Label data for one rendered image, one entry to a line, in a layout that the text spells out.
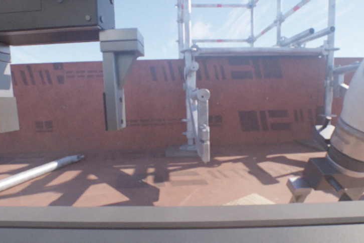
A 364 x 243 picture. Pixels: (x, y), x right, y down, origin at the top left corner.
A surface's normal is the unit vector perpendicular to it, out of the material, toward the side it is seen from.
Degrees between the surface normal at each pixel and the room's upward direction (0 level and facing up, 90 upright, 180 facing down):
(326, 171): 25
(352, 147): 103
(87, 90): 90
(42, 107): 90
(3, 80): 90
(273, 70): 90
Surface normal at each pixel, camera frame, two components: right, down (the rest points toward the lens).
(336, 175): 0.05, 0.52
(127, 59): -0.02, 0.12
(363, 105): -0.94, 0.25
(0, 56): 1.00, -0.03
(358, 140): -0.79, 0.32
